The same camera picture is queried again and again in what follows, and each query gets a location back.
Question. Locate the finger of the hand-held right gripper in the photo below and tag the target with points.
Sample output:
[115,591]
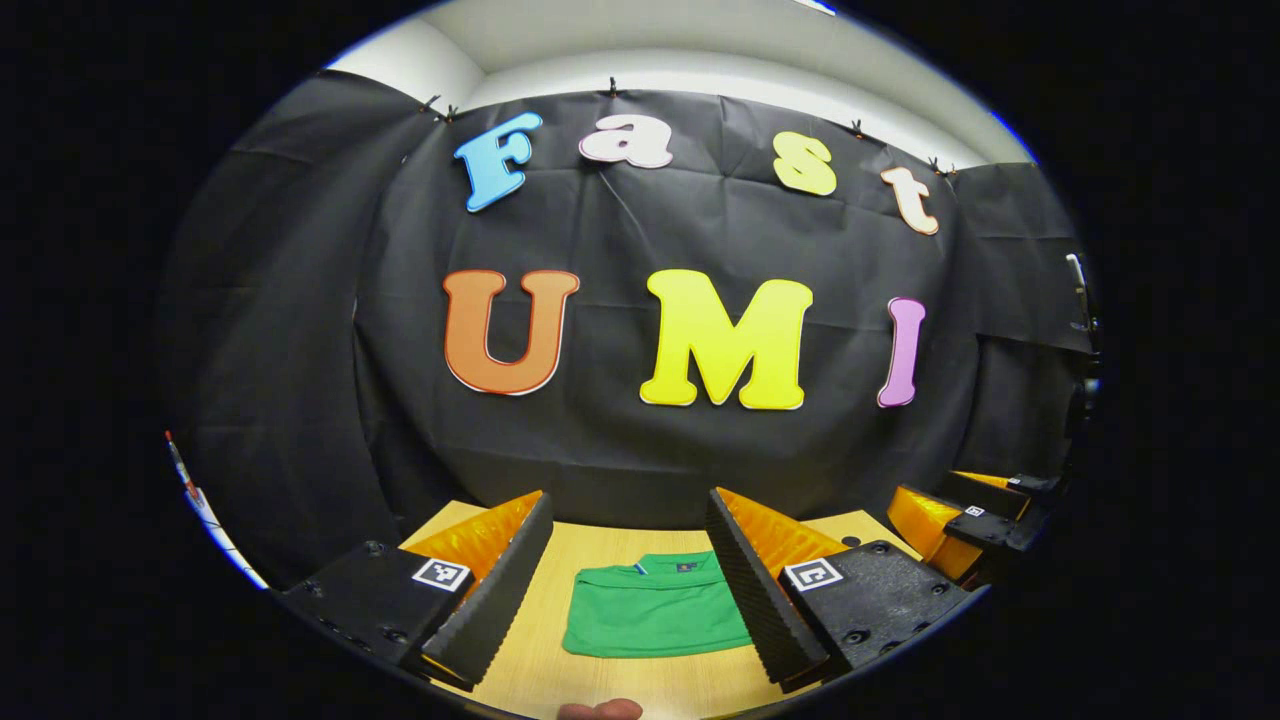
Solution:
[990,492]
[1000,530]

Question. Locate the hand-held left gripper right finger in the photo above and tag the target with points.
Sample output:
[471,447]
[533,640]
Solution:
[755,600]

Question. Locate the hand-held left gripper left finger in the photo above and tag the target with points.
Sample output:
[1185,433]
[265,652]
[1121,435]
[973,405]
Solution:
[500,600]

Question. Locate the green T-shirt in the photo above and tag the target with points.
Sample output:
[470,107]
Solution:
[650,615]

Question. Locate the computer monitor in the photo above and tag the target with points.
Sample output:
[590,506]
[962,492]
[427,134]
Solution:
[200,505]

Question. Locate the black backdrop cloth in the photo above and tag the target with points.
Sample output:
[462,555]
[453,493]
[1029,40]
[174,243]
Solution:
[600,240]

